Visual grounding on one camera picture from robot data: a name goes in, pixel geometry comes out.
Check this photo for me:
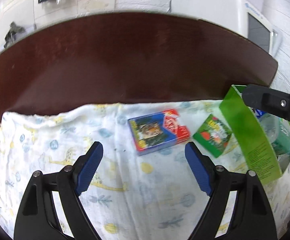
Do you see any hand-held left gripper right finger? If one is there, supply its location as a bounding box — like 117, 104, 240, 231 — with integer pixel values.
184, 141, 278, 240

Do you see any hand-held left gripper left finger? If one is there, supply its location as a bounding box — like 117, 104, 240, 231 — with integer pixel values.
13, 141, 104, 240

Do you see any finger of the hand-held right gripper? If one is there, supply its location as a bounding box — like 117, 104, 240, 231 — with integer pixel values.
242, 84, 290, 130

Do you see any clear plastic bottle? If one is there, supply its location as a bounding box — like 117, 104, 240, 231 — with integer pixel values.
259, 114, 289, 143

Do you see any small green printed box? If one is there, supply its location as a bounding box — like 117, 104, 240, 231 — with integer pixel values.
192, 114, 233, 158

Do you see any green cardboard box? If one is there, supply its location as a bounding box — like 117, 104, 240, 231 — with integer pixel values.
219, 84, 290, 182

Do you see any red and blue card box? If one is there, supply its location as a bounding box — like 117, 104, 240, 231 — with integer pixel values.
127, 109, 192, 156

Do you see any printed white cloth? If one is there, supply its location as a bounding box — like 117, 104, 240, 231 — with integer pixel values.
0, 100, 290, 240

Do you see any white appliance with dark window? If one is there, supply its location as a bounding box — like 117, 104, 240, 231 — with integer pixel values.
171, 0, 283, 55

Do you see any dark faucet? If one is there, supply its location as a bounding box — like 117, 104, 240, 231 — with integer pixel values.
4, 21, 25, 48

